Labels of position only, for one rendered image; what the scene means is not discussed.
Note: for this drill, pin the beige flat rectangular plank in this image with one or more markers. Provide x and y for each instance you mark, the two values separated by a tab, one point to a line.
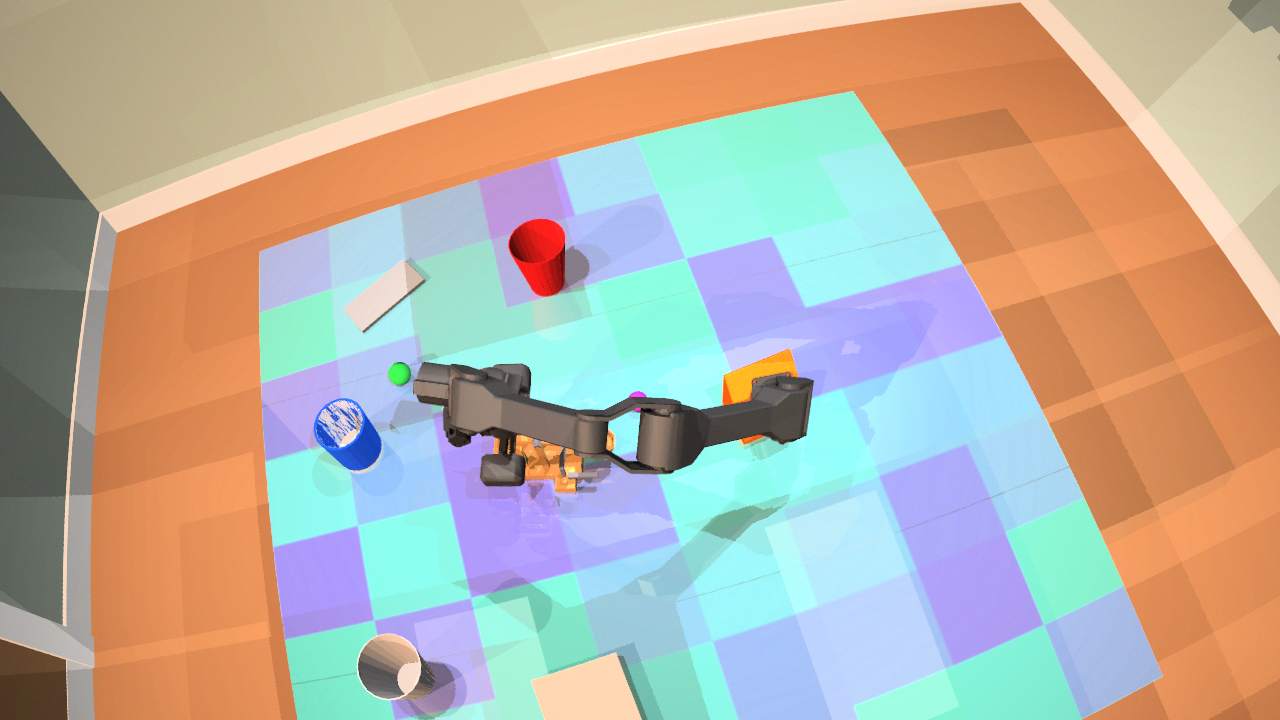
383	295

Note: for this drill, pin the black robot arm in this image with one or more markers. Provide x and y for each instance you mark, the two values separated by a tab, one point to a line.
671	435

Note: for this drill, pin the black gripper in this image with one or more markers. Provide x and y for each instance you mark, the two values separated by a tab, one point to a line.
503	469

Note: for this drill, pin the green ball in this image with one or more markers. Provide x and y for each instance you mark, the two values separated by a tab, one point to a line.
399	373

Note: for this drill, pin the blue cup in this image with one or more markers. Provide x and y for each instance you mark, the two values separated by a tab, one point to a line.
345	432

